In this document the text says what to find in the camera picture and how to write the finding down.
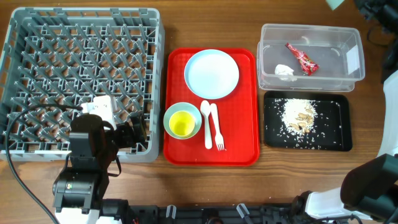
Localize light blue bowl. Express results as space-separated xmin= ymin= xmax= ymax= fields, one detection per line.
xmin=164 ymin=102 xmax=202 ymax=139

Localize white plastic spoon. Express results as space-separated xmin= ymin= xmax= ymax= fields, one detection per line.
xmin=200 ymin=100 xmax=213 ymax=149

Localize white napkin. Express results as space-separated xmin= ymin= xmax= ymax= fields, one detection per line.
xmin=275 ymin=64 xmax=294 ymax=75

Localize rice and peanut scraps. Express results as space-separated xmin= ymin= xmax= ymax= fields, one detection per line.
xmin=266 ymin=98 xmax=343 ymax=149

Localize red snack wrapper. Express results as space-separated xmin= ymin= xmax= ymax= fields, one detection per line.
xmin=285 ymin=43 xmax=320 ymax=76

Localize yellow cup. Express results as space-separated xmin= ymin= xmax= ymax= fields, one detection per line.
xmin=169 ymin=111 xmax=195 ymax=138

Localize light green bowl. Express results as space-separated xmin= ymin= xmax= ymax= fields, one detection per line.
xmin=325 ymin=0 xmax=345 ymax=11

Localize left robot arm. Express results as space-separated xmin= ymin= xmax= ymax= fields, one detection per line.
xmin=52 ymin=114 xmax=146 ymax=223

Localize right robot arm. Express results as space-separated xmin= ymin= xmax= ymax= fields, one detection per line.
xmin=291 ymin=41 xmax=397 ymax=223

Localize grey dishwasher rack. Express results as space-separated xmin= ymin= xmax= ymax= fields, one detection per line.
xmin=1 ymin=7 xmax=165 ymax=162

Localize black waste tray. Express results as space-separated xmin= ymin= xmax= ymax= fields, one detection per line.
xmin=263 ymin=91 xmax=353 ymax=151

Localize white plastic fork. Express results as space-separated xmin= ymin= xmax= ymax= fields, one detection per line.
xmin=210 ymin=103 xmax=225 ymax=151

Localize light blue plate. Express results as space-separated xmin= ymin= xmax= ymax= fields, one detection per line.
xmin=183 ymin=49 xmax=239 ymax=100

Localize red serving tray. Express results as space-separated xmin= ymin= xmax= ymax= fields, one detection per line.
xmin=164 ymin=48 xmax=260 ymax=166

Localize clear plastic bin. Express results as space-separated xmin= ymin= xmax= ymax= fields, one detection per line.
xmin=257 ymin=24 xmax=365 ymax=92

